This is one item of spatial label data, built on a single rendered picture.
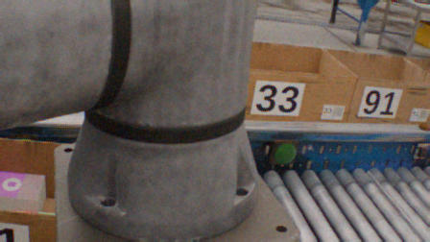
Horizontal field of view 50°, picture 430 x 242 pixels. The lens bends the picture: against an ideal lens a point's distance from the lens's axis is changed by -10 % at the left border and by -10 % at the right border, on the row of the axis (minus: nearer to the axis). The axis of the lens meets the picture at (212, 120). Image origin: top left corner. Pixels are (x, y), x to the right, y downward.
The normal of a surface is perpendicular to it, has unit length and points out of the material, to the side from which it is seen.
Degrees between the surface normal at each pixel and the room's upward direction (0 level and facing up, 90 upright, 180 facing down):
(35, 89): 110
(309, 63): 90
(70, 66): 101
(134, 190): 69
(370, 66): 89
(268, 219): 4
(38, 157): 90
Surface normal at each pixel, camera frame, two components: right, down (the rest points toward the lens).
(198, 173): 0.40, 0.06
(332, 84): 0.22, 0.45
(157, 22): 0.62, 0.25
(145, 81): 0.50, 0.78
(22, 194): 0.13, -0.90
